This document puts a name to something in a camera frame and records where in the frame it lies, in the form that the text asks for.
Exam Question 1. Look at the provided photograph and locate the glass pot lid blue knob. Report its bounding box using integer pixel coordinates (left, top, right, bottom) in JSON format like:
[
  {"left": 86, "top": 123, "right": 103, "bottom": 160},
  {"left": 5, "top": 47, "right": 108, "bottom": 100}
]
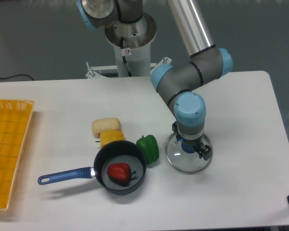
[{"left": 165, "top": 133, "right": 213, "bottom": 174}]

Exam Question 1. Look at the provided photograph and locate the yellow toy corn cob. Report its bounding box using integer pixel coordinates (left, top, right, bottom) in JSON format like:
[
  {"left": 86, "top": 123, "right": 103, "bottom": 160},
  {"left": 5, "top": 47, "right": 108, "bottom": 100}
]
[{"left": 99, "top": 130, "right": 125, "bottom": 147}]

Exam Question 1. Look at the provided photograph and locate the green toy bell pepper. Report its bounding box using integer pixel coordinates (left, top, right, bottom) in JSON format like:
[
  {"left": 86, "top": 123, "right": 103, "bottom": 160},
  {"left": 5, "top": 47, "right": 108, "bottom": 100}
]
[{"left": 136, "top": 134, "right": 159, "bottom": 165}]

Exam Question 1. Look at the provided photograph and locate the beige toy bread roll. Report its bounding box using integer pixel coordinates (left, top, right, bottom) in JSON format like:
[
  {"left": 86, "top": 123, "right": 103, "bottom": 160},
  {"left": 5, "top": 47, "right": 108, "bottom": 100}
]
[{"left": 92, "top": 117, "right": 121, "bottom": 138}]

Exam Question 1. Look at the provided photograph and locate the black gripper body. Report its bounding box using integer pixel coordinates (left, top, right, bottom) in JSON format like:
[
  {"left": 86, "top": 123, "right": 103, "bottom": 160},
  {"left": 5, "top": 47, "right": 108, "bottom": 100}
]
[{"left": 172, "top": 122, "right": 205, "bottom": 150}]

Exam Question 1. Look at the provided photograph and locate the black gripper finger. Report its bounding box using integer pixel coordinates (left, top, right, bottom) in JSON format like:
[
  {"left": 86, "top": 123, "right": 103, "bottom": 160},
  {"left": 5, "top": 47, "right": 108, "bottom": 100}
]
[
  {"left": 193, "top": 146, "right": 202, "bottom": 155},
  {"left": 199, "top": 145, "right": 212, "bottom": 161}
]

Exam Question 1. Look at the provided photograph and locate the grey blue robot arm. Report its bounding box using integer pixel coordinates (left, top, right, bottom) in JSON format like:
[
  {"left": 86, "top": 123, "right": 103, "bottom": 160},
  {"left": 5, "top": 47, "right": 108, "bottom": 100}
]
[{"left": 77, "top": 0, "right": 233, "bottom": 160}]

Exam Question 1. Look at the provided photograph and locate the black floor cable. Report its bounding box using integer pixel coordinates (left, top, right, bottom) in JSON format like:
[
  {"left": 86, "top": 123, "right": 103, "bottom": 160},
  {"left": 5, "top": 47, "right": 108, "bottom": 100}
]
[{"left": 0, "top": 74, "right": 34, "bottom": 81}]

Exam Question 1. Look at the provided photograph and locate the black saucepan blue handle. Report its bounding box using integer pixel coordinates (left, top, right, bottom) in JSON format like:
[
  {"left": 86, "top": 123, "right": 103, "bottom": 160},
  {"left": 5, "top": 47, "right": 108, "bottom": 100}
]
[{"left": 38, "top": 141, "right": 146, "bottom": 195}]

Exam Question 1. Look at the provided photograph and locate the red toy bell pepper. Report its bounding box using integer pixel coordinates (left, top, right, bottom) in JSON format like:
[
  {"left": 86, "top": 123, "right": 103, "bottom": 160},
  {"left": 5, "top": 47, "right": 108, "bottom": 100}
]
[{"left": 106, "top": 163, "right": 137, "bottom": 187}]

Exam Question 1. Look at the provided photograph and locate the yellow wicker basket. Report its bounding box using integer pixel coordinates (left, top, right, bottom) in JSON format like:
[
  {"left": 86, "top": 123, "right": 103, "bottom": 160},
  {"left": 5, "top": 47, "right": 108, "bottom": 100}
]
[{"left": 0, "top": 99, "right": 35, "bottom": 211}]

